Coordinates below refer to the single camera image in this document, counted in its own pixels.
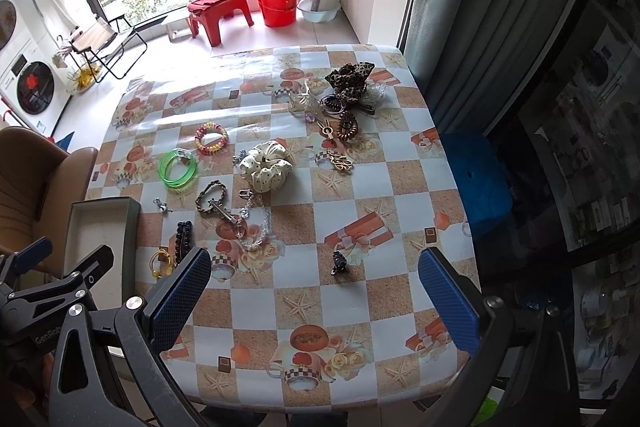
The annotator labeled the black beaded hair clip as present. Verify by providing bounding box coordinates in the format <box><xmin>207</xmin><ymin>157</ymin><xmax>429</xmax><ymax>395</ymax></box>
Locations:
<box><xmin>175</xmin><ymin>221</ymin><xmax>193</xmax><ymax>265</ymax></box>

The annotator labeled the small silver charm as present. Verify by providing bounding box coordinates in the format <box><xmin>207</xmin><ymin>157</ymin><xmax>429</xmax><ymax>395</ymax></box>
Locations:
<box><xmin>153</xmin><ymin>197</ymin><xmax>171</xmax><ymax>213</ymax></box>

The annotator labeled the small black claw clip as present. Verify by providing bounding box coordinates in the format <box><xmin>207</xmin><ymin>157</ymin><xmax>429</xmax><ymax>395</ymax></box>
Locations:
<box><xmin>331</xmin><ymin>251</ymin><xmax>349</xmax><ymax>277</ymax></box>

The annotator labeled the green translucent bangle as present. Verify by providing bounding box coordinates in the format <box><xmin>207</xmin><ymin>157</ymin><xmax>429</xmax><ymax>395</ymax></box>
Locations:
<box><xmin>157</xmin><ymin>148</ymin><xmax>198</xmax><ymax>188</ymax></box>

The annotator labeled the clear crystal bead necklace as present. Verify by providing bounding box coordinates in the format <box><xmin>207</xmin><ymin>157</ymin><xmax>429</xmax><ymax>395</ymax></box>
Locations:
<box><xmin>230</xmin><ymin>188</ymin><xmax>274</xmax><ymax>253</ymax></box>

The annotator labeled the cream polka dot scrunchie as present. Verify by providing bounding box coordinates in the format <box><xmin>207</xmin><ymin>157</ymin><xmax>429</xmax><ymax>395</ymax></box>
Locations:
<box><xmin>239</xmin><ymin>141</ymin><xmax>293</xmax><ymax>194</ymax></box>

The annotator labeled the pink yellow beaded bracelet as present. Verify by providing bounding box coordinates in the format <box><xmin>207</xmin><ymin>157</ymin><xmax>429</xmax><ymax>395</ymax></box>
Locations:
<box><xmin>193</xmin><ymin>120</ymin><xmax>230</xmax><ymax>157</ymax></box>

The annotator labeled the silver rhinestone hair clip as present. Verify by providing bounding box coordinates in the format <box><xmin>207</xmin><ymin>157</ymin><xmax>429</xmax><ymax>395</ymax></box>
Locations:
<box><xmin>207</xmin><ymin>199</ymin><xmax>241</xmax><ymax>225</ymax></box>

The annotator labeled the grey shallow cardboard box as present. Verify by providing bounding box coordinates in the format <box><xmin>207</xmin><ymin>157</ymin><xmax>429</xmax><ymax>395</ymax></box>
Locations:
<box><xmin>64</xmin><ymin>196</ymin><xmax>141</xmax><ymax>309</ymax></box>

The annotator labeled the brown leather chair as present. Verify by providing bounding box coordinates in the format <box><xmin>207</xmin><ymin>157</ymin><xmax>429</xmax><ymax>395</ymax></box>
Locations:
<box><xmin>0</xmin><ymin>127</ymin><xmax>98</xmax><ymax>279</ymax></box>

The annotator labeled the blue plastic stool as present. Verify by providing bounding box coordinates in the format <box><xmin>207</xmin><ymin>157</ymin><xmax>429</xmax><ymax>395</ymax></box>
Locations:
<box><xmin>440</xmin><ymin>133</ymin><xmax>513</xmax><ymax>239</ymax></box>

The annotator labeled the white washing machine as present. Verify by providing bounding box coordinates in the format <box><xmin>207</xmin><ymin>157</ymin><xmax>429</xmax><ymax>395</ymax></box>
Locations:
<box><xmin>1</xmin><ymin>0</ymin><xmax>70</xmax><ymax>138</ymax></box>

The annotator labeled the gold ornate hair clip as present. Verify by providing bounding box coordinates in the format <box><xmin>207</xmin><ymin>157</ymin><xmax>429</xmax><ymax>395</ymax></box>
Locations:
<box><xmin>314</xmin><ymin>150</ymin><xmax>354</xmax><ymax>173</ymax></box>

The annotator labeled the checkered patterned tablecloth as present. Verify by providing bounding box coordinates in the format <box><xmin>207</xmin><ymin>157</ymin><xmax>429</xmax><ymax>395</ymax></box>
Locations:
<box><xmin>88</xmin><ymin>46</ymin><xmax>477</xmax><ymax>411</ymax></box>

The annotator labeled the black folding chair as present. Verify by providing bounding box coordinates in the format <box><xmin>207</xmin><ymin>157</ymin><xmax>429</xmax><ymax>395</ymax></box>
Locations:
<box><xmin>68</xmin><ymin>15</ymin><xmax>149</xmax><ymax>83</ymax></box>

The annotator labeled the leopard print scrunchie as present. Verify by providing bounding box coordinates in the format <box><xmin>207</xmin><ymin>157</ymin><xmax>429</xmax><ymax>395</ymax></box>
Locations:
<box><xmin>326</xmin><ymin>62</ymin><xmax>374</xmax><ymax>107</ymax></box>

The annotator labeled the gold star hair clip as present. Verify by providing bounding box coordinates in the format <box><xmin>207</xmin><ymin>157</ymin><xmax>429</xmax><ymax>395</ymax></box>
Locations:
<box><xmin>288</xmin><ymin>81</ymin><xmax>322</xmax><ymax>122</ymax></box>

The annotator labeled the red plastic chair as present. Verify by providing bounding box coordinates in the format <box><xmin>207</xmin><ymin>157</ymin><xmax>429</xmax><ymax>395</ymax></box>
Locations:
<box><xmin>188</xmin><ymin>0</ymin><xmax>254</xmax><ymax>48</ymax></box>

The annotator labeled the grey green curtain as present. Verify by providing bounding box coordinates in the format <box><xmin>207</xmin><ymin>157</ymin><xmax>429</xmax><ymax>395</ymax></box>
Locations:
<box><xmin>402</xmin><ymin>0</ymin><xmax>575</xmax><ymax>133</ymax></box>

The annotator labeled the red plastic bucket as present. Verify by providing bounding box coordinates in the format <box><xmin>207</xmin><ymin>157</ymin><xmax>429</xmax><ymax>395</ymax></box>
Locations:
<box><xmin>257</xmin><ymin>0</ymin><xmax>298</xmax><ymax>28</ymax></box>

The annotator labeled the brown spiral hair tie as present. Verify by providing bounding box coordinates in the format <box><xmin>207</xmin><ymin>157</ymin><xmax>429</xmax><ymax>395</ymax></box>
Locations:
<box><xmin>335</xmin><ymin>110</ymin><xmax>360</xmax><ymax>143</ymax></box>

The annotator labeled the dark purple hair tie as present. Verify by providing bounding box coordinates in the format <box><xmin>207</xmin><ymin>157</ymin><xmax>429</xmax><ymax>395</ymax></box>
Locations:
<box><xmin>319</xmin><ymin>93</ymin><xmax>348</xmax><ymax>117</ymax></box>

